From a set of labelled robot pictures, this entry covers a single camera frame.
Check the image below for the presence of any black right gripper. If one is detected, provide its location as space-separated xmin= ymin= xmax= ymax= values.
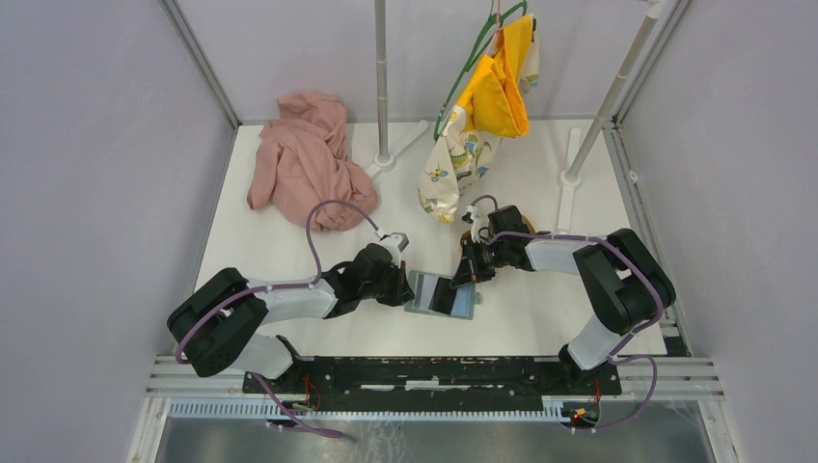
xmin=451 ymin=237 xmax=508 ymax=288

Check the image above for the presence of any black credit card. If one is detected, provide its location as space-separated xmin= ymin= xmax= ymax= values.
xmin=428 ymin=277 xmax=458 ymax=316

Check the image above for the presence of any yellow oval tray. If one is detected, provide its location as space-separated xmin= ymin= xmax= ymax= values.
xmin=459 ymin=207 xmax=534 ymax=254

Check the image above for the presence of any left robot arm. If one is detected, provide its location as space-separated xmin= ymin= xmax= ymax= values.
xmin=167 ymin=233 xmax=414 ymax=394

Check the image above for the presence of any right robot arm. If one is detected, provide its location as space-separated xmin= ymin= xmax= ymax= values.
xmin=450 ymin=205 xmax=677 ymax=394

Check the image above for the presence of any left metal rack pole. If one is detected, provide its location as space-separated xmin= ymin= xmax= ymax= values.
xmin=365 ymin=0 xmax=429 ymax=178

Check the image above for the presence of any metal rack pole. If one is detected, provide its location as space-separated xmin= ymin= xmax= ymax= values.
xmin=556 ymin=0 xmax=667 ymax=234
xmin=365 ymin=0 xmax=429 ymax=178

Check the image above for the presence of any right metal rack pole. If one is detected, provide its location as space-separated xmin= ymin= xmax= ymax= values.
xmin=556 ymin=0 xmax=667 ymax=234

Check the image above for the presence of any pink crumpled garment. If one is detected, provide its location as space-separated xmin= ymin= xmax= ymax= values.
xmin=246 ymin=91 xmax=380 ymax=231

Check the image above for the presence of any cartoon print children's garment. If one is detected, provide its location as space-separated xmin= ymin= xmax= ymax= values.
xmin=417 ymin=14 xmax=540 ymax=224

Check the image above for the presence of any green clothes hanger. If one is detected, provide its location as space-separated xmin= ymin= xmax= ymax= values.
xmin=433 ymin=0 xmax=529 ymax=141

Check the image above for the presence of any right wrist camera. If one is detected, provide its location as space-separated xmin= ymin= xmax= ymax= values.
xmin=461 ymin=204 xmax=487 ymax=243

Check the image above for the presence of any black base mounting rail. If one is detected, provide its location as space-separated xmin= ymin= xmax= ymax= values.
xmin=268 ymin=356 xmax=622 ymax=412

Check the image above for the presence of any white slotted cable duct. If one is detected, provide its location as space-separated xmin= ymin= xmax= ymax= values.
xmin=167 ymin=398 xmax=567 ymax=423

